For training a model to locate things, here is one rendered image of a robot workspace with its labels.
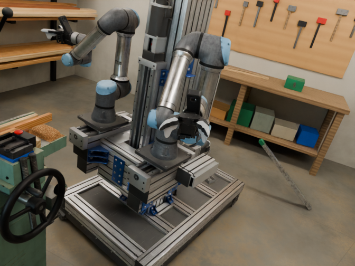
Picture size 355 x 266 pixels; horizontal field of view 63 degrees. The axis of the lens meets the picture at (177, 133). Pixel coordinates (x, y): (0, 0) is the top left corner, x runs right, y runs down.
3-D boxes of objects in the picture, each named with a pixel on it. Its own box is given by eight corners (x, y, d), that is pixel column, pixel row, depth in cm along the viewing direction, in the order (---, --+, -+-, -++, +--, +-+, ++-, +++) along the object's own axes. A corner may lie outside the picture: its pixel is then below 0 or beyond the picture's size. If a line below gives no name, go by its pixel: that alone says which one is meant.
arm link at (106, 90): (90, 103, 174) (92, 81, 168) (104, 97, 185) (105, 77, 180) (107, 108, 171) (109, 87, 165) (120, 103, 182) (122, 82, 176)
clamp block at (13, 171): (13, 187, 105) (11, 166, 101) (-14, 173, 109) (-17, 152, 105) (45, 169, 118) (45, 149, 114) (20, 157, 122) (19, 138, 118)
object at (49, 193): (52, 211, 142) (52, 199, 139) (33, 201, 146) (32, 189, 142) (64, 202, 149) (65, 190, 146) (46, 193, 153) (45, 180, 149)
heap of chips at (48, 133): (49, 142, 131) (49, 134, 129) (26, 132, 134) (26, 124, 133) (64, 135, 138) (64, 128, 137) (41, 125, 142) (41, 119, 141)
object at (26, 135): (13, 163, 103) (12, 150, 100) (-10, 152, 106) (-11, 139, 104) (42, 149, 114) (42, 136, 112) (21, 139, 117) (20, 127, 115)
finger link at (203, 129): (214, 148, 90) (200, 136, 98) (216, 131, 88) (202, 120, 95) (205, 150, 89) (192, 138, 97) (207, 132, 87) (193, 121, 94)
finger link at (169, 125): (159, 143, 92) (180, 136, 97) (159, 126, 89) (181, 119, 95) (152, 140, 94) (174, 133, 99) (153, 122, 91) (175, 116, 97)
